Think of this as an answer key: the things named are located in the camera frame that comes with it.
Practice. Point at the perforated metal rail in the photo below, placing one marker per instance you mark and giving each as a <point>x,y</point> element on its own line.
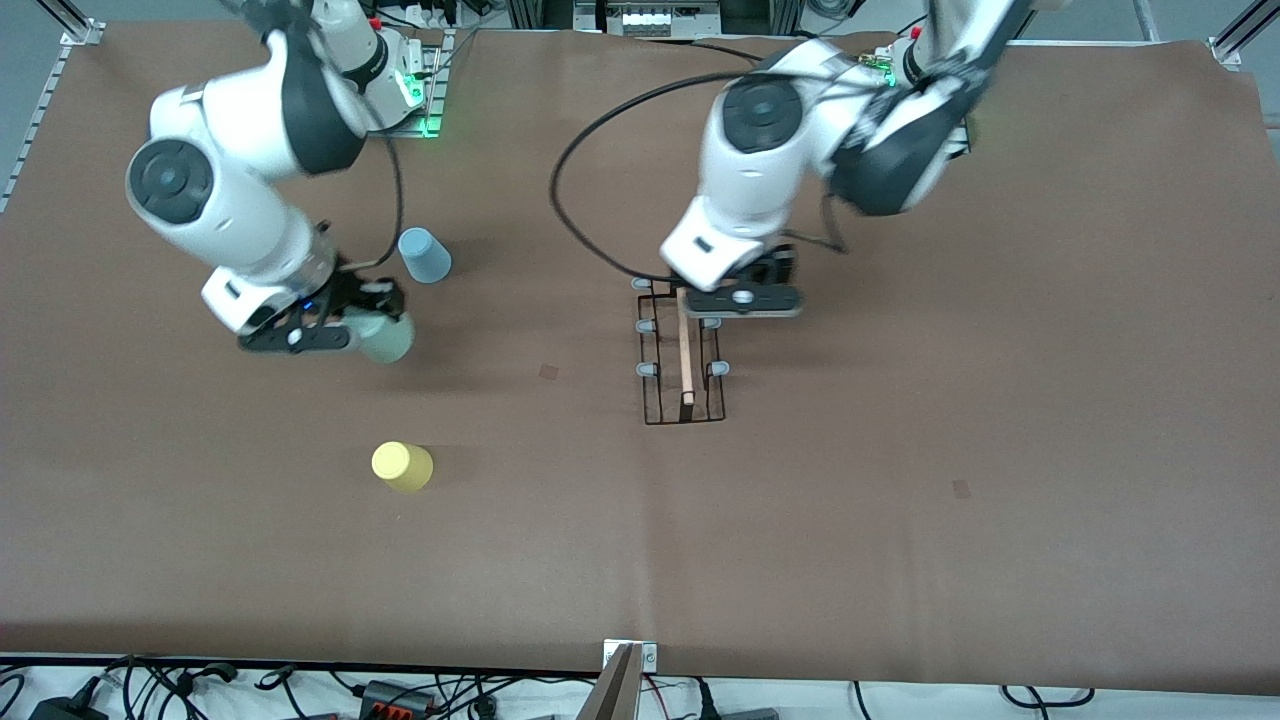
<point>40,110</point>

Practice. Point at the orange and black connector block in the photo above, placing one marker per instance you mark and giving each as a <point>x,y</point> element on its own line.
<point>395,698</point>

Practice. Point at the brown paper table cover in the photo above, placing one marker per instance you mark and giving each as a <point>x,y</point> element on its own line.
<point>640,540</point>

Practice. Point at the black plug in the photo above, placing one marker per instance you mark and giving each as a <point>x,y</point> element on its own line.
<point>703,700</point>

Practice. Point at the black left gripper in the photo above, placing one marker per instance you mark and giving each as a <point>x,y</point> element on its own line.
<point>771,268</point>

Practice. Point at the pale green plastic cup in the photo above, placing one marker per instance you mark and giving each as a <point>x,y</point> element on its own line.
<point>390,342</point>

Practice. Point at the yellow plastic cup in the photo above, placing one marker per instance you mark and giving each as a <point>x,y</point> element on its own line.
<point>402,467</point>

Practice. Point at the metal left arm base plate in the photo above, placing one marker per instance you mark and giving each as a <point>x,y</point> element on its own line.
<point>966,140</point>

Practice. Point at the light blue plastic cup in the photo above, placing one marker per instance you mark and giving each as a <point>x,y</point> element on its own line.
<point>425,258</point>

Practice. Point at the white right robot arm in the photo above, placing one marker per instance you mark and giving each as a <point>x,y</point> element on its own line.
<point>220,200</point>

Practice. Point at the grey camera mount pole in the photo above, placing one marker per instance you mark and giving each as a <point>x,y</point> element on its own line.
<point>612,695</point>

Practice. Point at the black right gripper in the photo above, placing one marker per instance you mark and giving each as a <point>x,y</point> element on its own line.
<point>347,292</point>

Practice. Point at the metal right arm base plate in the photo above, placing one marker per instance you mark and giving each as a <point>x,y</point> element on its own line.
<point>432,110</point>

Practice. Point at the white metal bracket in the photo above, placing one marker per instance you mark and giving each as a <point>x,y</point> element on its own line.
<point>650,655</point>

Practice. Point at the aluminium frame profile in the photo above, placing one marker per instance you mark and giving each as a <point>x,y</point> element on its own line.
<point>1240,35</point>
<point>75,25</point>

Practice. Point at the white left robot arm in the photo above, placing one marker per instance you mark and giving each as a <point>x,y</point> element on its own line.
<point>760,170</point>

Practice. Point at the grey box with white sockets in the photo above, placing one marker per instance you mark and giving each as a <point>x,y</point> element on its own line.
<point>645,20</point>

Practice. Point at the black power adapter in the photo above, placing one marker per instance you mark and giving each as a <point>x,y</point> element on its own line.
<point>65,710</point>

